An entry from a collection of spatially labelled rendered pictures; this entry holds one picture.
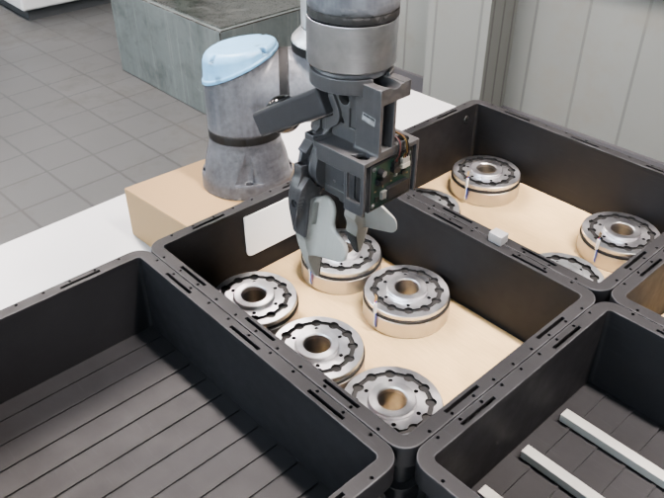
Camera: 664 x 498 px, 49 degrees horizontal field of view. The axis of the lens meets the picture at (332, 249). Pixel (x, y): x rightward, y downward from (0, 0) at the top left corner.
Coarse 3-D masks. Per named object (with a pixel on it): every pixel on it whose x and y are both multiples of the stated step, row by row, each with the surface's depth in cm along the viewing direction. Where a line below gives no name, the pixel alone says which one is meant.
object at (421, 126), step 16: (448, 112) 111; (496, 112) 111; (512, 112) 111; (416, 128) 106; (544, 128) 106; (576, 144) 103; (592, 144) 102; (624, 160) 99; (640, 160) 98; (416, 192) 91; (448, 208) 88; (464, 224) 86; (480, 224) 85; (512, 240) 83; (656, 240) 83; (528, 256) 80; (640, 256) 81; (560, 272) 78; (624, 272) 78; (592, 288) 76; (608, 288) 76
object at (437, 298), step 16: (384, 272) 89; (400, 272) 89; (416, 272) 90; (432, 272) 89; (368, 288) 87; (384, 288) 87; (432, 288) 87; (448, 288) 87; (384, 304) 84; (400, 304) 84; (416, 304) 84; (432, 304) 84; (416, 320) 83
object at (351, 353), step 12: (288, 324) 81; (300, 324) 82; (312, 324) 82; (324, 324) 82; (336, 324) 82; (348, 324) 81; (288, 336) 80; (348, 336) 80; (360, 336) 80; (348, 348) 78; (360, 348) 78; (336, 360) 77; (348, 360) 77; (360, 360) 77; (324, 372) 76; (336, 372) 76; (348, 372) 75
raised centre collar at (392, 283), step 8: (392, 280) 87; (400, 280) 87; (408, 280) 87; (416, 280) 87; (392, 288) 86; (424, 288) 86; (392, 296) 85; (400, 296) 84; (408, 296) 84; (416, 296) 84; (424, 296) 85
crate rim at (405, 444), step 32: (288, 192) 92; (192, 224) 85; (448, 224) 85; (160, 256) 80; (512, 256) 80; (576, 288) 76; (256, 320) 72; (288, 352) 68; (512, 352) 68; (320, 384) 64; (480, 384) 64; (448, 416) 62; (416, 448) 59
